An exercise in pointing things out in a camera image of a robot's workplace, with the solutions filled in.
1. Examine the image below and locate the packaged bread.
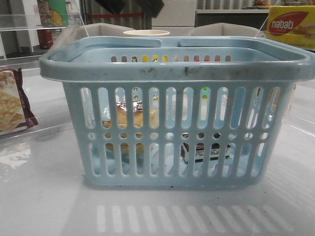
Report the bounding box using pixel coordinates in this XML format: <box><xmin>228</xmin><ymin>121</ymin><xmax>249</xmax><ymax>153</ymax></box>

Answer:
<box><xmin>102</xmin><ymin>100</ymin><xmax>159</xmax><ymax>159</ymax></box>

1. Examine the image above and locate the dark tissue pack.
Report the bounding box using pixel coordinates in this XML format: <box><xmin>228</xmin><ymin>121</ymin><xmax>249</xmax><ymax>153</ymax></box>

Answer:
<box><xmin>181</xmin><ymin>143</ymin><xmax>231</xmax><ymax>164</ymax></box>

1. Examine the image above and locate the light blue plastic basket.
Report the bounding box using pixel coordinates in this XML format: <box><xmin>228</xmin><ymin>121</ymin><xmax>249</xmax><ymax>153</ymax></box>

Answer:
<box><xmin>39</xmin><ymin>35</ymin><xmax>315</xmax><ymax>191</ymax></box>

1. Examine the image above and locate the cream paper cup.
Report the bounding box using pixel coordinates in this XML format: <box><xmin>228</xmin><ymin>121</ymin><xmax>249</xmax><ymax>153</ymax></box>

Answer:
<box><xmin>123</xmin><ymin>29</ymin><xmax>170</xmax><ymax>37</ymax></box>

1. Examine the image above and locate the white cabinet background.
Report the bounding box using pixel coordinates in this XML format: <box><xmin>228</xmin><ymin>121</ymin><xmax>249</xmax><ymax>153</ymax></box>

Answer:
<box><xmin>151</xmin><ymin>0</ymin><xmax>197</xmax><ymax>36</ymax></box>

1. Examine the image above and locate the grey armchair left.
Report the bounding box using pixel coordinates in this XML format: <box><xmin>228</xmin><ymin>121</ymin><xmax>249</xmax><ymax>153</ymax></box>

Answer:
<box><xmin>74</xmin><ymin>23</ymin><xmax>134</xmax><ymax>40</ymax></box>

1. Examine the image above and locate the grey armchair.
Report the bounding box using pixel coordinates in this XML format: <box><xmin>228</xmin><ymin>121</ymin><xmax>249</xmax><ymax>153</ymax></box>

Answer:
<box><xmin>190</xmin><ymin>23</ymin><xmax>265</xmax><ymax>38</ymax></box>
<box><xmin>74</xmin><ymin>23</ymin><xmax>134</xmax><ymax>40</ymax></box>

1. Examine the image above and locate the grey armchair right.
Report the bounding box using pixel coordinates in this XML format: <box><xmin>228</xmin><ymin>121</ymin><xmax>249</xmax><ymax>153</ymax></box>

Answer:
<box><xmin>190</xmin><ymin>23</ymin><xmax>265</xmax><ymax>38</ymax></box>

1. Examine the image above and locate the white background shelf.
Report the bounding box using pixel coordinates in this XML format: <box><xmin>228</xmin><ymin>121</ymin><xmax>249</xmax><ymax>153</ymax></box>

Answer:
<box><xmin>196</xmin><ymin>9</ymin><xmax>269</xmax><ymax>14</ymax></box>

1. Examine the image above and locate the red fire extinguisher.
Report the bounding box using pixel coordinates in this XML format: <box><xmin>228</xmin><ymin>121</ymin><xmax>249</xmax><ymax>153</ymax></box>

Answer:
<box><xmin>37</xmin><ymin>29</ymin><xmax>53</xmax><ymax>49</ymax></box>

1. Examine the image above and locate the brown cracker snack bag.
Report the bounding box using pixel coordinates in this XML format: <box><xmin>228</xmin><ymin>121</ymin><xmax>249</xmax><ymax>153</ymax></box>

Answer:
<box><xmin>0</xmin><ymin>68</ymin><xmax>38</xmax><ymax>136</ymax></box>

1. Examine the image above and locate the green yellow cartoon package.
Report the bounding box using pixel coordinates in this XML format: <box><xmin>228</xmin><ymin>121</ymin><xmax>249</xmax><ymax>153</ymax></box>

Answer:
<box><xmin>37</xmin><ymin>0</ymin><xmax>68</xmax><ymax>27</ymax></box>

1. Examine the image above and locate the yellow Nabati wafer box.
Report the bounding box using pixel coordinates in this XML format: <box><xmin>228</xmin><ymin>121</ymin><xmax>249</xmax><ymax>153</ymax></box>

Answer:
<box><xmin>265</xmin><ymin>5</ymin><xmax>315</xmax><ymax>50</ymax></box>

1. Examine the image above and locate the clear acrylic shelf left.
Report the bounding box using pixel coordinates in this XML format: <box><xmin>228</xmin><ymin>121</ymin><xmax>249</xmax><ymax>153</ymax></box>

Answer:
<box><xmin>0</xmin><ymin>13</ymin><xmax>83</xmax><ymax>31</ymax></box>

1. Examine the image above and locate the basket front handle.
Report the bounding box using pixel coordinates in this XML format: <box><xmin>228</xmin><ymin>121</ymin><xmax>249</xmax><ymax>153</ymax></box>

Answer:
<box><xmin>39</xmin><ymin>43</ymin><xmax>315</xmax><ymax>83</ymax></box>

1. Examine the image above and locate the basket handle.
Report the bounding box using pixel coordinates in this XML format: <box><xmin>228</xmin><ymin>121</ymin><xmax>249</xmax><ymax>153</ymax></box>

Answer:
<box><xmin>39</xmin><ymin>43</ymin><xmax>315</xmax><ymax>83</ymax></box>
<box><xmin>73</xmin><ymin>35</ymin><xmax>311</xmax><ymax>61</ymax></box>

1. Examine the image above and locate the basket rear handle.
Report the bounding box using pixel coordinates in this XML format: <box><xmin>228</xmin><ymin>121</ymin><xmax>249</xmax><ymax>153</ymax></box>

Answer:
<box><xmin>73</xmin><ymin>35</ymin><xmax>311</xmax><ymax>61</ymax></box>

